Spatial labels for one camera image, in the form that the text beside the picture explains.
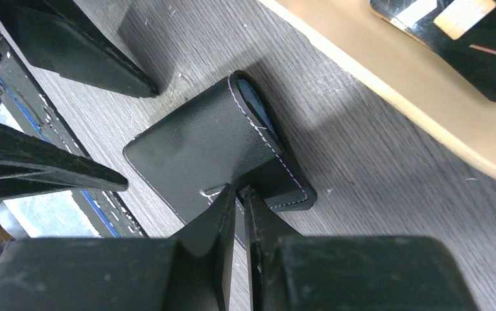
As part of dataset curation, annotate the beige oval tray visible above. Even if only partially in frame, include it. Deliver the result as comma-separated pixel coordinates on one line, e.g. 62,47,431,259
265,1,496,179

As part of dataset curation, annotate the black vip card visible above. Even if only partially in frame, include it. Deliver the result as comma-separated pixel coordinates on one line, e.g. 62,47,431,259
369,0,496,102

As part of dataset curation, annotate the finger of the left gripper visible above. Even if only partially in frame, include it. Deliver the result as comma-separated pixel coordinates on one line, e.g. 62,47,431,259
0,124,128,201
0,1,158,98

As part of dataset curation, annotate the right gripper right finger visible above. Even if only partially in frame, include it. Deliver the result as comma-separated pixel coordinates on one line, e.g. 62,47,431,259
243,189,300,310

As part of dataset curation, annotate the black leather card holder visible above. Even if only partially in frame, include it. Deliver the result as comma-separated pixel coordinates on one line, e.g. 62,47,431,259
122,69,318,250

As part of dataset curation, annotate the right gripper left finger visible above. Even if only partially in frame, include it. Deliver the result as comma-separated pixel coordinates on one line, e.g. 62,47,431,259
168,185,236,310

